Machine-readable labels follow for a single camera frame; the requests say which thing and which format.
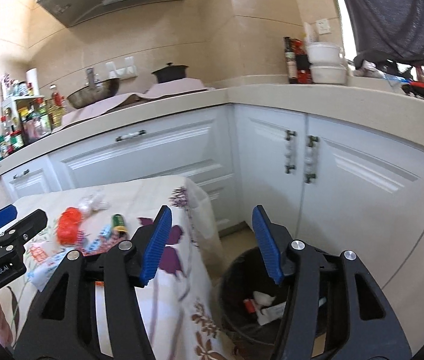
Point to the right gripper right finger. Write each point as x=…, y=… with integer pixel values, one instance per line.
x=360, y=322

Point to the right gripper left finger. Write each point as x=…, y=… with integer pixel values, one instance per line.
x=62, y=322

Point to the clear plastic bag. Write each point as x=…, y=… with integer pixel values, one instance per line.
x=93, y=203

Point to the blue white snack bag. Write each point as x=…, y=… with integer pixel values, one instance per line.
x=40, y=276

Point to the black trash bin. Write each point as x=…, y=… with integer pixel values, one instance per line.
x=251, y=303

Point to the translucent orange-print plastic bag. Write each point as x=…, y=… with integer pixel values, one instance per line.
x=39, y=251

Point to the red crumpled plastic bag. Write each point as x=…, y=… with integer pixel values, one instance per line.
x=68, y=226

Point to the red lid jar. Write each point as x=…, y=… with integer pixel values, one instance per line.
x=16, y=140

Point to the light blue wrapper strip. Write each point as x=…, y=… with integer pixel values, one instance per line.
x=101, y=240

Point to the red white checkered cloth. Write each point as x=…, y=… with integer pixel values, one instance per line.
x=111, y=243

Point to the green yellow small bottle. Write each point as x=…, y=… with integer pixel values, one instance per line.
x=119, y=224

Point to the white spice rack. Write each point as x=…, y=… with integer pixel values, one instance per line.
x=28, y=115

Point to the floral tablecloth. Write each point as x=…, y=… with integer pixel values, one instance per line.
x=178, y=303

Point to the cooking oil bottle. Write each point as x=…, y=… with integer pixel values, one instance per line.
x=56, y=106

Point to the metal wok pan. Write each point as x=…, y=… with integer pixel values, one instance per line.
x=94, y=91

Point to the pink stove cover cloth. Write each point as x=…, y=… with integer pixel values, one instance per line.
x=158, y=91

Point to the white stacked bowls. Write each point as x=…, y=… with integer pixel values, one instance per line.
x=326, y=63

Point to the black clay pot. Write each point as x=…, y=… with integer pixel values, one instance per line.
x=170, y=72

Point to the dark sauce bottle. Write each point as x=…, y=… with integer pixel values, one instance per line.
x=290, y=60

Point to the drawer handle left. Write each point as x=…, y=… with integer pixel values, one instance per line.
x=21, y=174

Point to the drawer handle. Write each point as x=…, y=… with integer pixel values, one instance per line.
x=21, y=174
x=129, y=136

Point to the cabinet door handle left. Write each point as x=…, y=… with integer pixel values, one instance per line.
x=290, y=151

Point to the drawer handle middle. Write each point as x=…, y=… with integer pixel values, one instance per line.
x=129, y=136

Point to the white wall socket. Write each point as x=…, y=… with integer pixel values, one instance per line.
x=323, y=27

